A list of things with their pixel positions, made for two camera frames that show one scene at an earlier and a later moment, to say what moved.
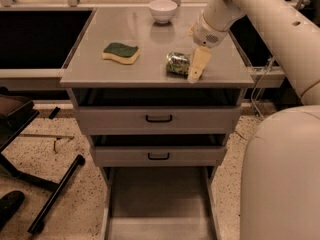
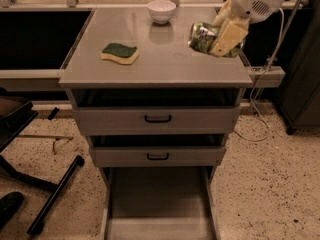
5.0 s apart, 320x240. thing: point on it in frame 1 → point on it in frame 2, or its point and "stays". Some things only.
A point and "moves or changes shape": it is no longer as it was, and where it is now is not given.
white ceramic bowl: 162,10 stays
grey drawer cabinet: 156,135 stays
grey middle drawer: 159,150 stays
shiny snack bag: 178,65 moves or changes shape
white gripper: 206,32 → 250,3
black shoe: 9,203 stays
